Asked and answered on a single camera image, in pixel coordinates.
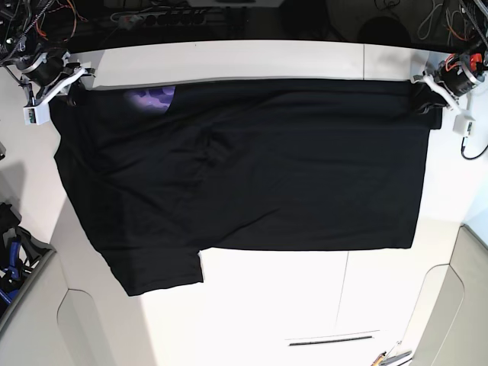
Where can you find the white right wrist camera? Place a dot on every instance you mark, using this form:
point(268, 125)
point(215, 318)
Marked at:
point(36, 115)

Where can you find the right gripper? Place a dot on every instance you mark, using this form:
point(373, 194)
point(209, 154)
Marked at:
point(50, 73)

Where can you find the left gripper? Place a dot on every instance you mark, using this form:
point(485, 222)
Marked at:
point(443, 86)

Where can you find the black power strip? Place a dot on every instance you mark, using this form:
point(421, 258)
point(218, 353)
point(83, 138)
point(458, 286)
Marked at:
point(167, 18)

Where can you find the black T-shirt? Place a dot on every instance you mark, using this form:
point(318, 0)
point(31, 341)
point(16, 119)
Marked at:
point(157, 175)

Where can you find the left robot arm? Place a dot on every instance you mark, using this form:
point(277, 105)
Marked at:
point(467, 24)

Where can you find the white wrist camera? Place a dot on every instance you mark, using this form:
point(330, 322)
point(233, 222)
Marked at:
point(463, 124)
point(36, 115)

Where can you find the tools at bottom edge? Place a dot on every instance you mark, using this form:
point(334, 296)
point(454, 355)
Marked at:
point(394, 357)

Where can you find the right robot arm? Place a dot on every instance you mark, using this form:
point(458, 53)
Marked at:
point(22, 33)

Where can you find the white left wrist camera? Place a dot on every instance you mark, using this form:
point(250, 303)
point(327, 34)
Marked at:
point(463, 124)

